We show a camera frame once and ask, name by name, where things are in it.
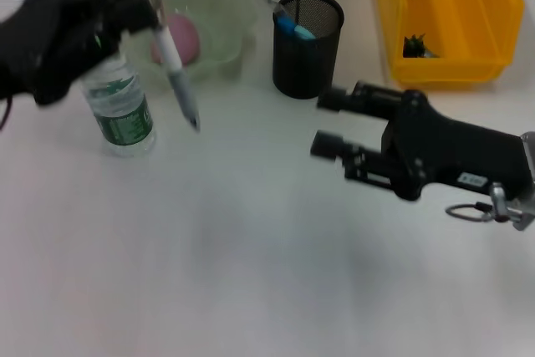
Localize right wrist cable with plug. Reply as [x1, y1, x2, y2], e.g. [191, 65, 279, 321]
[445, 182, 535, 232]

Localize blue scissors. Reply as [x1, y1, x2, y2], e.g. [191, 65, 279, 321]
[276, 13, 315, 40]

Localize green plastic wrapper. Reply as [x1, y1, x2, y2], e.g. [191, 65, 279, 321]
[401, 33, 440, 59]

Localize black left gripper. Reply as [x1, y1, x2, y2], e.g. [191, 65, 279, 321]
[0, 0, 162, 108]

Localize grey white ballpoint pen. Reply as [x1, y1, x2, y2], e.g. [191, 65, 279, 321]
[124, 0, 202, 133]

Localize clear green-label water bottle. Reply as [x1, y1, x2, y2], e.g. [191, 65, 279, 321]
[80, 54, 158, 159]

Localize black mesh pen holder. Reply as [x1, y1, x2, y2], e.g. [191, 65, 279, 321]
[273, 0, 346, 101]

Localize pink toy peach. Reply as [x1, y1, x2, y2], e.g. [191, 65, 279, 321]
[150, 13, 201, 66]

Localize wrist cable with plug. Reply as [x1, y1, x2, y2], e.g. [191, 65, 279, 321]
[0, 96, 14, 131]
[445, 182, 535, 232]

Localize yellow plastic bin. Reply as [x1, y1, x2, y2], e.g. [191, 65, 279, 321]
[374, 0, 526, 90]

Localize transparent plastic ruler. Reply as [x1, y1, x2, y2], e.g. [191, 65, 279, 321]
[262, 0, 289, 19]

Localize translucent green fruit bowl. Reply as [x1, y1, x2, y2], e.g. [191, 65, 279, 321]
[120, 0, 258, 93]

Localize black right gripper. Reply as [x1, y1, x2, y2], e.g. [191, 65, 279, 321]
[308, 79, 535, 202]

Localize left wrist cable with plug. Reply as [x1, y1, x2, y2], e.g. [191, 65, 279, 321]
[0, 96, 14, 131]

